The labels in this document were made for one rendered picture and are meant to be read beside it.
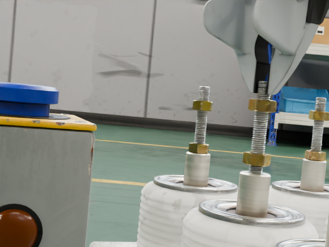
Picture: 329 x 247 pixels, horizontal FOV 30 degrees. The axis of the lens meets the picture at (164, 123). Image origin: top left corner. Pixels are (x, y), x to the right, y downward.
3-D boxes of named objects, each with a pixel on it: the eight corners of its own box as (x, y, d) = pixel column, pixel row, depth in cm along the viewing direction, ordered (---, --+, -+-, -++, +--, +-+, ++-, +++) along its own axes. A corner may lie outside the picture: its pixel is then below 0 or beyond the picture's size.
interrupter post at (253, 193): (240, 213, 45) (244, 169, 45) (271, 219, 44) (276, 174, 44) (229, 218, 43) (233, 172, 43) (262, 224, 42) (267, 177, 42)
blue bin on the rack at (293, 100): (270, 110, 514) (272, 85, 513) (315, 114, 515) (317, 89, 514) (282, 112, 464) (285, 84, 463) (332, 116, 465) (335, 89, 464)
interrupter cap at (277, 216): (219, 203, 49) (220, 194, 49) (314, 219, 46) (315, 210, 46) (181, 217, 42) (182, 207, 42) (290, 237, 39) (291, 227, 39)
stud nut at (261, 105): (257, 110, 45) (258, 99, 45) (278, 112, 44) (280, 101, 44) (244, 110, 43) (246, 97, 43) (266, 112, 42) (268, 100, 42)
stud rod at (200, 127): (199, 169, 56) (207, 86, 55) (203, 171, 55) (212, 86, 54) (189, 169, 55) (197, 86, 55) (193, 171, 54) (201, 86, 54)
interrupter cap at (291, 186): (319, 204, 53) (320, 195, 53) (254, 188, 59) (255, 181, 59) (368, 200, 58) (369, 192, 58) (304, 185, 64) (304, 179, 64)
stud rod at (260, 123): (250, 185, 44) (262, 81, 44) (263, 187, 44) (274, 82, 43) (244, 186, 44) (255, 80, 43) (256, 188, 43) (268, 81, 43)
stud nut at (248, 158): (251, 162, 45) (253, 151, 45) (272, 165, 44) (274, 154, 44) (239, 163, 43) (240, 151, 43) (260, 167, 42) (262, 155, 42)
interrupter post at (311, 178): (313, 197, 57) (317, 161, 57) (293, 192, 59) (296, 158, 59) (329, 196, 58) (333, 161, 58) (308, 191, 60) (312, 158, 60)
